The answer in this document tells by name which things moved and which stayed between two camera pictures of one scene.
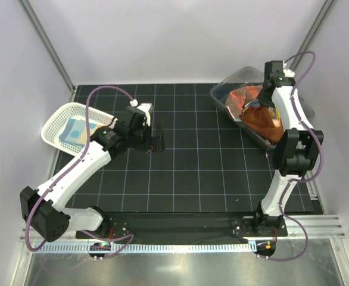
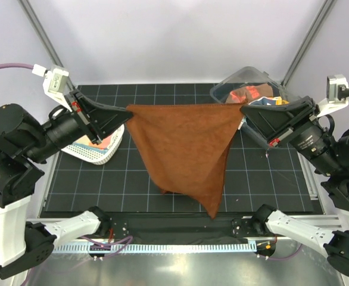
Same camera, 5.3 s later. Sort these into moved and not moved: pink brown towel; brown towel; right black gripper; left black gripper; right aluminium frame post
Moved: brown towel; left black gripper; right black gripper
Not moved: pink brown towel; right aluminium frame post
